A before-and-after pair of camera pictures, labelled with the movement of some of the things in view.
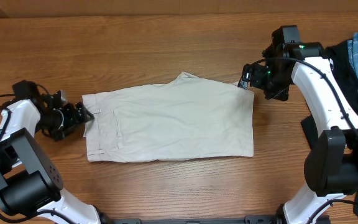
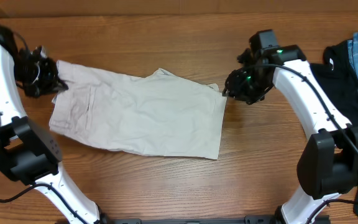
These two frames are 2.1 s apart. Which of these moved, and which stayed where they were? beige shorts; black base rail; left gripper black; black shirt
Moved: left gripper black; beige shorts
Stayed: black shirt; black base rail
